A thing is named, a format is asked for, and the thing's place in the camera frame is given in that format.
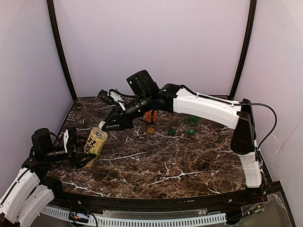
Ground cream bottle cap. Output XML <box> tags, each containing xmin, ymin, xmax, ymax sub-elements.
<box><xmin>98</xmin><ymin>121</ymin><xmax>106</xmax><ymax>129</ymax></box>

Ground orange juice bottle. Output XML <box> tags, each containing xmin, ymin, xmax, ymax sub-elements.
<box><xmin>145</xmin><ymin>110</ymin><xmax>158</xmax><ymax>124</ymax></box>

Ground beige label tea bottle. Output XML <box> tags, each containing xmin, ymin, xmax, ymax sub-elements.
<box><xmin>84</xmin><ymin>127</ymin><xmax>108</xmax><ymax>157</ymax></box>

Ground orange bottle cap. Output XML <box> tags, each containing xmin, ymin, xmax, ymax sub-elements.
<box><xmin>147</xmin><ymin>127</ymin><xmax>155</xmax><ymax>134</ymax></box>

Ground dark green bottle cap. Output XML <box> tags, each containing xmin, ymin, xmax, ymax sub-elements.
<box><xmin>168</xmin><ymin>129</ymin><xmax>176</xmax><ymax>136</ymax></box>

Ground bright green bottle cap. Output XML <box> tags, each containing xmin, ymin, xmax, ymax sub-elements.
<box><xmin>188</xmin><ymin>129</ymin><xmax>195</xmax><ymax>135</ymax></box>

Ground green plastic soda bottle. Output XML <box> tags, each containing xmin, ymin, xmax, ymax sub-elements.
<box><xmin>189</xmin><ymin>115</ymin><xmax>200</xmax><ymax>124</ymax></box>

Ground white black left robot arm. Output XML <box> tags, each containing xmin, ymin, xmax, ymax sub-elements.
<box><xmin>0</xmin><ymin>127</ymin><xmax>96</xmax><ymax>227</ymax></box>

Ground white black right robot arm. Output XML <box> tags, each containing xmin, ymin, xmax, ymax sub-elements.
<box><xmin>98</xmin><ymin>70</ymin><xmax>262</xmax><ymax>188</ymax></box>

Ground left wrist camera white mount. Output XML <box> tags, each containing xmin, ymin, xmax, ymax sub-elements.
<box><xmin>63</xmin><ymin>129</ymin><xmax>69</xmax><ymax>153</ymax></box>

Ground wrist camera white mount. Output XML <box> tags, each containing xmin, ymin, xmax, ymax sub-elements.
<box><xmin>63</xmin><ymin>129</ymin><xmax>69</xmax><ymax>153</ymax></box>
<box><xmin>98</xmin><ymin>89</ymin><xmax>126</xmax><ymax>111</ymax></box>

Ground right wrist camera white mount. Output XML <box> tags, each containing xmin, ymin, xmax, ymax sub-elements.
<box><xmin>98</xmin><ymin>89</ymin><xmax>126</xmax><ymax>111</ymax></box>

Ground white slotted cable duct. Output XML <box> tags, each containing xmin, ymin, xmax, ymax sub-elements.
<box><xmin>41</xmin><ymin>205</ymin><xmax>227</xmax><ymax>227</ymax></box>

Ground black left frame post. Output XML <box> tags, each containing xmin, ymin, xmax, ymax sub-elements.
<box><xmin>46</xmin><ymin>0</ymin><xmax>78</xmax><ymax>102</ymax></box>

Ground black frame post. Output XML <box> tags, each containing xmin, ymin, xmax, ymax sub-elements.
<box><xmin>46</xmin><ymin>0</ymin><xmax>78</xmax><ymax>102</ymax></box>
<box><xmin>228</xmin><ymin>0</ymin><xmax>257</xmax><ymax>100</ymax></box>

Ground black front table rail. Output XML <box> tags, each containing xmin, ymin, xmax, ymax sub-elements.
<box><xmin>42</xmin><ymin>182</ymin><xmax>282</xmax><ymax>216</ymax></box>

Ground black right frame post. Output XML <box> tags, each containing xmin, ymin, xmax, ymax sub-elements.
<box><xmin>228</xmin><ymin>0</ymin><xmax>257</xmax><ymax>100</ymax></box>

